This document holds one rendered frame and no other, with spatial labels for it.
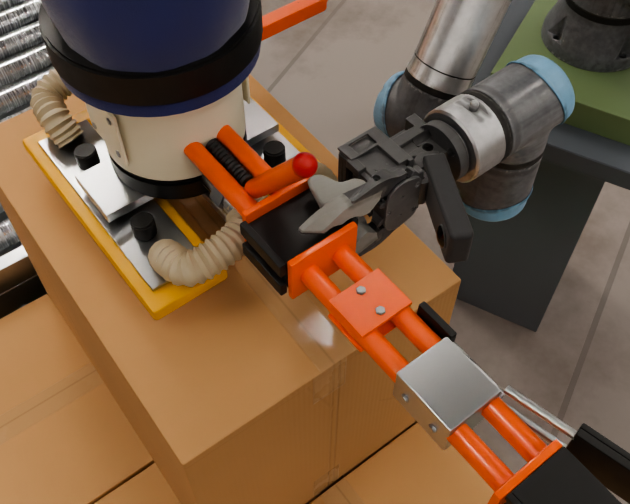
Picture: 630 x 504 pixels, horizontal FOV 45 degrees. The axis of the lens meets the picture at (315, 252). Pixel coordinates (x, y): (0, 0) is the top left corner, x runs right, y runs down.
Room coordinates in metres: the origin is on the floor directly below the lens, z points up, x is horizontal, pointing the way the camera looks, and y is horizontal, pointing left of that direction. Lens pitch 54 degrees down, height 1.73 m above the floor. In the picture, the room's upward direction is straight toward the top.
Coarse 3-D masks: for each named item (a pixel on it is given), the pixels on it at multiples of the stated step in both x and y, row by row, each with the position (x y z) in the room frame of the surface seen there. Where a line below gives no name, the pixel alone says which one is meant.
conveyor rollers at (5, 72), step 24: (0, 0) 1.66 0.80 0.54; (24, 0) 1.69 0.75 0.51; (0, 24) 1.56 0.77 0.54; (24, 24) 1.60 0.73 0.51; (0, 48) 1.47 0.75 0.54; (24, 48) 1.50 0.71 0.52; (0, 72) 1.38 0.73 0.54; (24, 72) 1.40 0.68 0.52; (48, 72) 1.37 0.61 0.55; (0, 96) 1.29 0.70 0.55; (24, 96) 1.31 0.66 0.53; (0, 120) 1.22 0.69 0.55; (0, 240) 0.90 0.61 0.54
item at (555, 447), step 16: (544, 448) 0.24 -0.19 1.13; (560, 448) 0.24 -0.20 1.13; (528, 464) 0.23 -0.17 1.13; (544, 464) 0.23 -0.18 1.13; (560, 464) 0.23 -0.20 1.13; (576, 464) 0.23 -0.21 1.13; (512, 480) 0.21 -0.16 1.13; (528, 480) 0.21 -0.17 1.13; (544, 480) 0.21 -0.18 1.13; (560, 480) 0.21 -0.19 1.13; (576, 480) 0.21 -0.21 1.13; (592, 480) 0.21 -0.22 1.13; (496, 496) 0.20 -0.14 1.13; (512, 496) 0.20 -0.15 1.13; (528, 496) 0.20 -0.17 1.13; (544, 496) 0.20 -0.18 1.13; (560, 496) 0.20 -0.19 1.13; (576, 496) 0.20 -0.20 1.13; (592, 496) 0.20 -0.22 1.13; (608, 496) 0.20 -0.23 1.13
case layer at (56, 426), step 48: (0, 336) 0.68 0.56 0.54; (48, 336) 0.68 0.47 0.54; (0, 384) 0.59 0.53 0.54; (48, 384) 0.59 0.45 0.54; (96, 384) 0.59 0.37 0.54; (0, 432) 0.50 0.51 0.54; (48, 432) 0.50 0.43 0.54; (96, 432) 0.50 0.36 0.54; (0, 480) 0.42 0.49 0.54; (48, 480) 0.42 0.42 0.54; (96, 480) 0.42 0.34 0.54; (144, 480) 0.42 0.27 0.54; (336, 480) 0.42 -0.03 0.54; (384, 480) 0.42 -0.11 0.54; (432, 480) 0.42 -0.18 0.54; (480, 480) 0.42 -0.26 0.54
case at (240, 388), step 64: (0, 128) 0.79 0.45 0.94; (0, 192) 0.70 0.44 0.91; (64, 256) 0.57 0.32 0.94; (384, 256) 0.57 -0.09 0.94; (128, 320) 0.47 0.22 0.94; (192, 320) 0.47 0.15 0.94; (256, 320) 0.47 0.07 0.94; (320, 320) 0.47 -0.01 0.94; (448, 320) 0.53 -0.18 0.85; (128, 384) 0.39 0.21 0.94; (192, 384) 0.39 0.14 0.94; (256, 384) 0.39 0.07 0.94; (320, 384) 0.40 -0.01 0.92; (384, 384) 0.47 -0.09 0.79; (192, 448) 0.31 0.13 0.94; (256, 448) 0.35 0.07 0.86; (320, 448) 0.40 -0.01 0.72
